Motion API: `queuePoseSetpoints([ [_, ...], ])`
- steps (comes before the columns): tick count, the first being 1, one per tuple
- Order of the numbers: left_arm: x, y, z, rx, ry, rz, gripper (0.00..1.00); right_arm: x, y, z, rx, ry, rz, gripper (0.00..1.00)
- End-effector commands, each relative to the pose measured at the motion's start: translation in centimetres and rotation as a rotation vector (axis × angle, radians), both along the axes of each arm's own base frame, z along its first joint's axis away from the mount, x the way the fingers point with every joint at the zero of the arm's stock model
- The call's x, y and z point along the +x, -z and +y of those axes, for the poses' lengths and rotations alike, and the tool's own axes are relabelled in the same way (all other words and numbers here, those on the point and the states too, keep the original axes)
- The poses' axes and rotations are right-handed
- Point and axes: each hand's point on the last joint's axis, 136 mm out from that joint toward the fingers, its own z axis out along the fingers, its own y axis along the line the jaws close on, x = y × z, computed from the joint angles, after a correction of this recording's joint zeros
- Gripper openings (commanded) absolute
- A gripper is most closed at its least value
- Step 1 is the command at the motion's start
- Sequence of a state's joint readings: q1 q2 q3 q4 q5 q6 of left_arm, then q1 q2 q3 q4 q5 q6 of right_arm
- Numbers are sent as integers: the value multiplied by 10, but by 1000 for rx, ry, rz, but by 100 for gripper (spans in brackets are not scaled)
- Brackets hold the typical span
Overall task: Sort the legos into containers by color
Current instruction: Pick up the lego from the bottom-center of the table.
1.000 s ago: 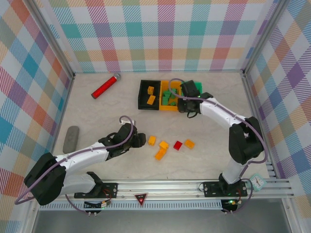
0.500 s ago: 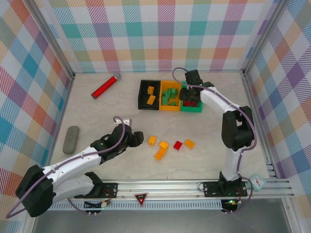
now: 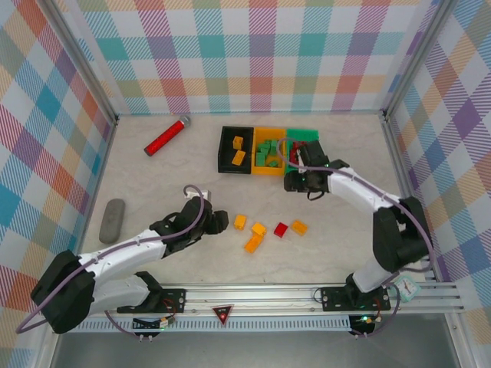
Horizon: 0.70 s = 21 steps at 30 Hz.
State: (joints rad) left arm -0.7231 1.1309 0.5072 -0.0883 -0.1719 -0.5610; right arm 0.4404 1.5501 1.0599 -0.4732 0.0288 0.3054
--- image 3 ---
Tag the green plastic bin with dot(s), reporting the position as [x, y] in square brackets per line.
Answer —
[303, 134]

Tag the green long lego brick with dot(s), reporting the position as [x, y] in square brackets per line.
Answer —
[263, 147]
[261, 158]

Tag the yellow long lego brick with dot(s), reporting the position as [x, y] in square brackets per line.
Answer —
[253, 244]
[239, 157]

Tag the red long lego brick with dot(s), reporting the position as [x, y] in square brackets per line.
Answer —
[295, 146]
[293, 158]

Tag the yellow small lego brick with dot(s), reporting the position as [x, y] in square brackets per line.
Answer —
[240, 222]
[259, 229]
[299, 227]
[238, 142]

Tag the yellow plastic bin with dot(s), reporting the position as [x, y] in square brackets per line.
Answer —
[264, 134]

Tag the small teal alarm clock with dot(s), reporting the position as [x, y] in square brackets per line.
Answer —
[406, 288]

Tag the grey metal panel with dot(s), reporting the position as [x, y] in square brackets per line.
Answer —
[249, 350]

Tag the black plastic bin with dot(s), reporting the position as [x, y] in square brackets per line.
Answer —
[226, 134]

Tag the small black controller board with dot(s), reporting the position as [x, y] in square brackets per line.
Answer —
[364, 320]
[163, 323]

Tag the grey oval case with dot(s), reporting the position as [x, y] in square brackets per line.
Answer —
[112, 221]

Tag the red small lego brick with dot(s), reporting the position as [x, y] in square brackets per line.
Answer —
[281, 229]

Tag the red glitter tube grey cap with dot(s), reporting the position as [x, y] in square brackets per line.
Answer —
[165, 138]

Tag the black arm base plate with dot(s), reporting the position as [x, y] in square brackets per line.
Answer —
[333, 299]
[172, 301]

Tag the aluminium frame post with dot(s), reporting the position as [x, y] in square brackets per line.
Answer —
[82, 57]
[417, 57]

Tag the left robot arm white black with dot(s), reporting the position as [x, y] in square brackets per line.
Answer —
[126, 249]

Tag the aluminium side rail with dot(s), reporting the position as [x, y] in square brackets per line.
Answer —
[103, 165]
[402, 172]

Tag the green small lego brick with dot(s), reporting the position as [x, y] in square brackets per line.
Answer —
[273, 146]
[274, 163]

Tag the aluminium mounting rail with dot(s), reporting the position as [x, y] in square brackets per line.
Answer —
[268, 297]

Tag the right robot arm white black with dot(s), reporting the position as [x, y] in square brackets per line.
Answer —
[353, 188]

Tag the red triangle warning badge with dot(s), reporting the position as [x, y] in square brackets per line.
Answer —
[223, 314]

